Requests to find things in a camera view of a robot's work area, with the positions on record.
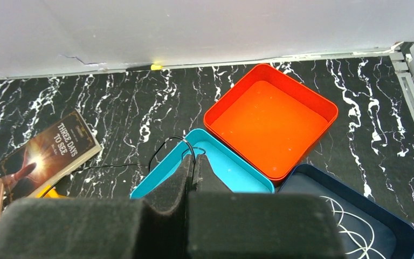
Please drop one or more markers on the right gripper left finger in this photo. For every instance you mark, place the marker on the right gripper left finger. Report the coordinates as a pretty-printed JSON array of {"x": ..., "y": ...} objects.
[{"x": 149, "y": 227}]

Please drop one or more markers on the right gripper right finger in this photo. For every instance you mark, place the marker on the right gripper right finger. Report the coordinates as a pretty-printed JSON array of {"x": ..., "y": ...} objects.
[{"x": 223, "y": 224}]

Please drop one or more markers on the teal square tray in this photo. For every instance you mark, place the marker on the teal square tray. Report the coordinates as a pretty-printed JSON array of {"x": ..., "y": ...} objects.
[{"x": 237, "y": 174}]

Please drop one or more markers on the yellow plastic bin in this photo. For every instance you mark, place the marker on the yellow plastic bin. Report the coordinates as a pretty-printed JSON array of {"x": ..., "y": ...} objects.
[{"x": 50, "y": 192}]

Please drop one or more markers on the orange square tray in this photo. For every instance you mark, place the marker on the orange square tray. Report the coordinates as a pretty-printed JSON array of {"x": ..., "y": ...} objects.
[{"x": 270, "y": 120}]

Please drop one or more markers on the dark paperback book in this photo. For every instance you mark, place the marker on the dark paperback book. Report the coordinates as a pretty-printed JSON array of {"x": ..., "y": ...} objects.
[{"x": 48, "y": 157}]

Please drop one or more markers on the navy square tray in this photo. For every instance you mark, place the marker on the navy square tray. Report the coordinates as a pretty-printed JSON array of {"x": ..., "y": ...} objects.
[{"x": 366, "y": 229}]

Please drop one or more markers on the yellow tape marker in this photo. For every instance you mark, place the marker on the yellow tape marker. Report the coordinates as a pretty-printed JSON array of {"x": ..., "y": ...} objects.
[{"x": 154, "y": 67}]

